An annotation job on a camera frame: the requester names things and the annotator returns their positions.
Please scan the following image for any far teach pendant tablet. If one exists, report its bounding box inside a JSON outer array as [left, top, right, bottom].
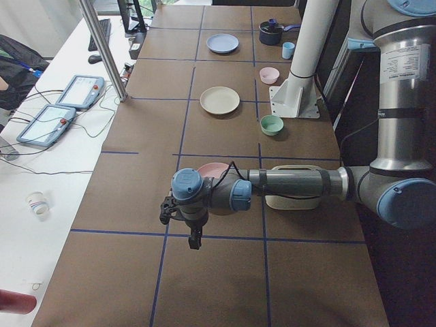
[[56, 75, 105, 111]]

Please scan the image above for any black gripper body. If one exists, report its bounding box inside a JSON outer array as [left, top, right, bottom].
[[181, 206, 208, 238]]

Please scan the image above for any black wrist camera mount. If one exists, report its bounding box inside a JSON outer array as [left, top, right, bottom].
[[159, 196, 183, 225]]

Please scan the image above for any light blue cup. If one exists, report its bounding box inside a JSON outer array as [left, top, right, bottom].
[[281, 42, 296, 60]]

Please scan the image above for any black keyboard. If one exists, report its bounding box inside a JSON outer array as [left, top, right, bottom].
[[88, 18, 112, 52]]

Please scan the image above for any cream plate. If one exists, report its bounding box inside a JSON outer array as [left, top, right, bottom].
[[200, 87, 240, 115]]

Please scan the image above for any near teach pendant tablet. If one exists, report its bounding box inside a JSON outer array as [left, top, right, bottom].
[[16, 104, 76, 148]]

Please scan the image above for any aluminium frame post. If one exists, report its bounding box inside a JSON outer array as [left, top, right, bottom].
[[78, 0, 127, 102]]

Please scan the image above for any red cylinder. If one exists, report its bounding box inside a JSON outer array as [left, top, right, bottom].
[[1, 290, 37, 315]]

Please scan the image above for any green bowl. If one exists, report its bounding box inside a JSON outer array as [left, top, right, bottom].
[[260, 114, 284, 136]]

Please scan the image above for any black backpack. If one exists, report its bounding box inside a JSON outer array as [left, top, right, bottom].
[[1, 35, 49, 110]]

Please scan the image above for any pink plate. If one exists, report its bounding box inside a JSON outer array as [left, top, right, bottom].
[[197, 162, 228, 178]]

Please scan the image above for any dark blue pot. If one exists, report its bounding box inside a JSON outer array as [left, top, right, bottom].
[[259, 18, 301, 46]]

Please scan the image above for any paper cup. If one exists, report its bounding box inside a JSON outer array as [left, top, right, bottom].
[[26, 191, 49, 221]]

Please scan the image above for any black computer mouse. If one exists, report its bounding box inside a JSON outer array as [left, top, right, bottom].
[[88, 54, 102, 65]]

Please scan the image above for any cream toaster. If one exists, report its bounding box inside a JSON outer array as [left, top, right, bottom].
[[265, 165, 321, 211]]

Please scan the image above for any blue plate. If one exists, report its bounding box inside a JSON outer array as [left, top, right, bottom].
[[206, 33, 239, 54]]

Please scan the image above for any teach pendant tablet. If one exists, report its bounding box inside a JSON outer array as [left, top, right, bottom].
[[56, 75, 105, 111], [16, 104, 76, 148]]

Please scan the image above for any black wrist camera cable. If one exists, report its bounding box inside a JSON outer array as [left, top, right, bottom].
[[211, 161, 320, 200]]

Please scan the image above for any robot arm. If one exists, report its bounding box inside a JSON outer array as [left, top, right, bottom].
[[160, 1, 435, 249], [347, 1, 435, 51]]

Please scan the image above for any pink bowl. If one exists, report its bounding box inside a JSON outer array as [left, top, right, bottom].
[[259, 67, 280, 84]]

